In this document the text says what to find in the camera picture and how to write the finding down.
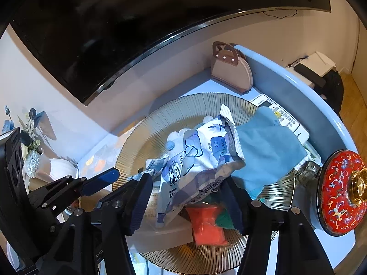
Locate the white remote control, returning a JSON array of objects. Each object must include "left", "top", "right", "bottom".
[{"left": 251, "top": 94, "right": 310, "bottom": 146}]

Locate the light blue tray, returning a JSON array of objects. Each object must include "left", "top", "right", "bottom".
[{"left": 183, "top": 44, "right": 359, "bottom": 275}]

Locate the striped cloth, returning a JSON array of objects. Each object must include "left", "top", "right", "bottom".
[{"left": 129, "top": 157, "right": 172, "bottom": 181}]

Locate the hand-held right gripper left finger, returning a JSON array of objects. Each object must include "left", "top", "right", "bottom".
[{"left": 37, "top": 173, "right": 154, "bottom": 275}]

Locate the glass jar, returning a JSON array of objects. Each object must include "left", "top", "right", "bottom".
[{"left": 297, "top": 160, "right": 322, "bottom": 190}]

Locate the blue and white flower bouquet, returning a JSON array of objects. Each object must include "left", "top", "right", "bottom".
[{"left": 1, "top": 104, "right": 53, "bottom": 178}]

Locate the white and blue wipes packet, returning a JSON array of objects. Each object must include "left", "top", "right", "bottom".
[{"left": 156, "top": 104, "right": 247, "bottom": 227}]

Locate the black flat case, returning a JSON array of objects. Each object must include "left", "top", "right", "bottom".
[{"left": 295, "top": 63, "right": 327, "bottom": 90}]

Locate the green cloth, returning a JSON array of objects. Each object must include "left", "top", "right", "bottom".
[{"left": 215, "top": 206, "right": 237, "bottom": 231}]

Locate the red ornate lid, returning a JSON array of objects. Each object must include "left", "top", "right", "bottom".
[{"left": 317, "top": 149, "right": 367, "bottom": 237}]

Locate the black bag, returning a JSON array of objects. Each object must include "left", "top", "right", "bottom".
[{"left": 317, "top": 70, "right": 345, "bottom": 115}]

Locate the white box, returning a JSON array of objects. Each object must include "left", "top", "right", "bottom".
[{"left": 298, "top": 51, "right": 337, "bottom": 78}]

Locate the black television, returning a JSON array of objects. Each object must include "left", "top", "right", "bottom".
[{"left": 8, "top": 0, "right": 333, "bottom": 106}]

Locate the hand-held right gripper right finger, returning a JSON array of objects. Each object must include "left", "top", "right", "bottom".
[{"left": 221, "top": 178, "right": 336, "bottom": 275}]

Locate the light blue cloth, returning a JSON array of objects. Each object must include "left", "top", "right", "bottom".
[{"left": 229, "top": 107, "right": 309, "bottom": 199}]

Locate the orange packet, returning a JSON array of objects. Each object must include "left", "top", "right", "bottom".
[{"left": 185, "top": 202, "right": 228, "bottom": 247}]

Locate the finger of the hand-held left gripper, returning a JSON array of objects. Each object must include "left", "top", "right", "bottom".
[{"left": 27, "top": 168, "right": 120, "bottom": 210}]

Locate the white ribbed vase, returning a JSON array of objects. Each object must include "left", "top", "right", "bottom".
[{"left": 49, "top": 157, "right": 80, "bottom": 190}]

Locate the ribbed glass plate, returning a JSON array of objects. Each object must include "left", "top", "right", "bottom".
[{"left": 110, "top": 92, "right": 296, "bottom": 271}]

